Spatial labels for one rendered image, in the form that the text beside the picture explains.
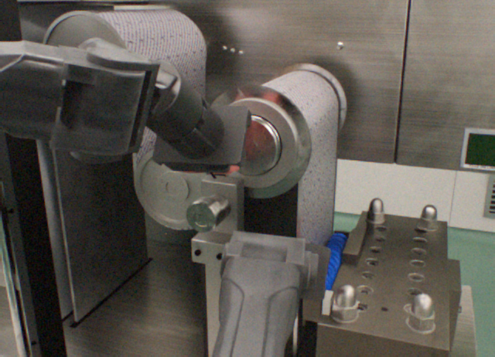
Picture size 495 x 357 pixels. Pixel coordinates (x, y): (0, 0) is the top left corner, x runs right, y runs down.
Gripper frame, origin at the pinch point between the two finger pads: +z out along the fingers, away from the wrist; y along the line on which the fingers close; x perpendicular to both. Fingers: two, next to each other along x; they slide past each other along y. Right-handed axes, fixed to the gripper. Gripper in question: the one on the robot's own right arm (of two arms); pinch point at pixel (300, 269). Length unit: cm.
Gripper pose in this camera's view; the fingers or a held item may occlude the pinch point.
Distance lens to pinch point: 71.7
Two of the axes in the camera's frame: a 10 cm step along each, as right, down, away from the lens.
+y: 9.4, 1.1, -3.2
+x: 1.7, -9.7, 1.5
